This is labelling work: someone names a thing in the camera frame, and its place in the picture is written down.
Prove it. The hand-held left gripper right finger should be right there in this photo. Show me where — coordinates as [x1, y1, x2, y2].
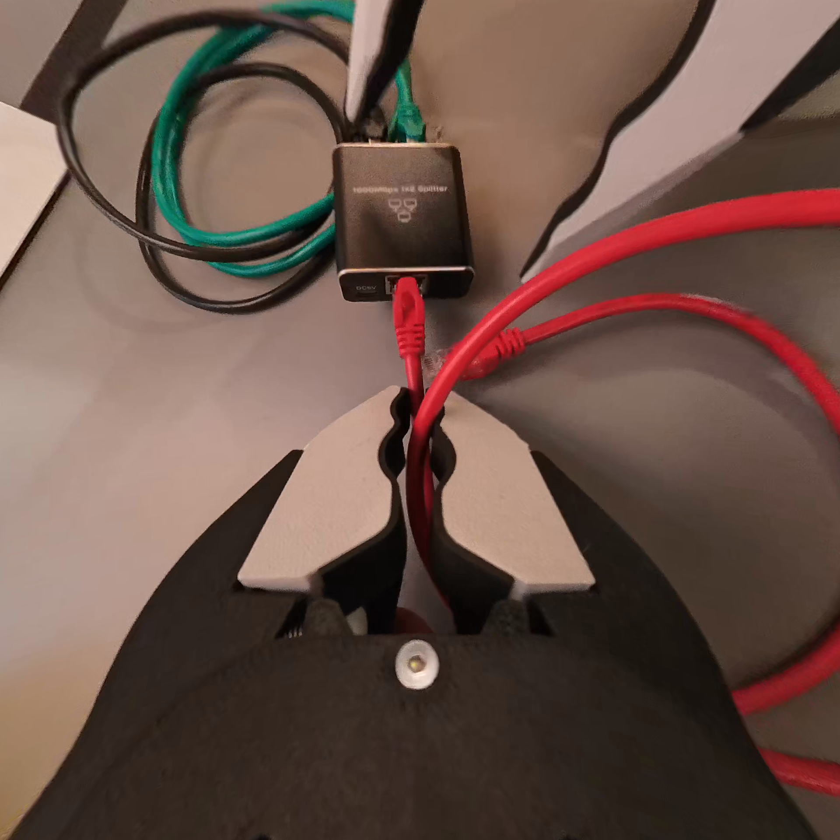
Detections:
[428, 392, 598, 636]

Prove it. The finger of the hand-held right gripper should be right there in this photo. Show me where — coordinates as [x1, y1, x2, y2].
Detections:
[344, 0, 426, 132]
[520, 0, 840, 284]

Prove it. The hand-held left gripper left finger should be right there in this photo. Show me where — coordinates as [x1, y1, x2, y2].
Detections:
[236, 385, 413, 636]

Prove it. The green ethernet cable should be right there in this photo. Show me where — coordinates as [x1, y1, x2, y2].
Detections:
[150, 0, 427, 280]

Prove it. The black ethernet splitter box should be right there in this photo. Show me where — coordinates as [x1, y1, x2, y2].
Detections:
[332, 141, 475, 303]

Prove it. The red ethernet cable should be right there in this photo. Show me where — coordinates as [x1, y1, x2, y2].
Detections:
[392, 189, 840, 798]

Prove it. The black ethernet cable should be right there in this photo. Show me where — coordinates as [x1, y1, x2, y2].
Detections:
[56, 12, 388, 312]

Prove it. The white flat pad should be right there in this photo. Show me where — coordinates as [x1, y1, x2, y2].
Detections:
[0, 101, 70, 283]

